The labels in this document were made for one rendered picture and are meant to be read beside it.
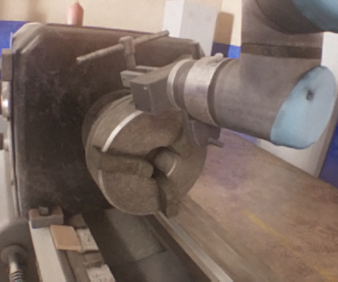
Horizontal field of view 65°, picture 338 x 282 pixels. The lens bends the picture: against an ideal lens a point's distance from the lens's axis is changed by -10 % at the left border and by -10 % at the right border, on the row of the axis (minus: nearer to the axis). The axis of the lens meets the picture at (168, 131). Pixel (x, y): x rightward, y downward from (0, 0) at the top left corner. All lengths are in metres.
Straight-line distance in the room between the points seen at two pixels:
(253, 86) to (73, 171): 0.57
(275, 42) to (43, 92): 0.52
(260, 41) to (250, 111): 0.07
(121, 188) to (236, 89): 0.34
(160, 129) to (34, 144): 0.31
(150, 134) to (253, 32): 0.32
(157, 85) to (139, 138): 0.17
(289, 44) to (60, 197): 0.67
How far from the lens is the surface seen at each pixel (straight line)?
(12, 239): 0.89
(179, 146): 0.57
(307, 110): 0.28
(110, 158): 0.52
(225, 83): 0.33
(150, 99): 0.40
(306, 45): 0.30
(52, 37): 0.67
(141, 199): 0.61
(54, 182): 0.77
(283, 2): 0.19
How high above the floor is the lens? 1.34
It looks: 18 degrees down
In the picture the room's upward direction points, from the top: 8 degrees clockwise
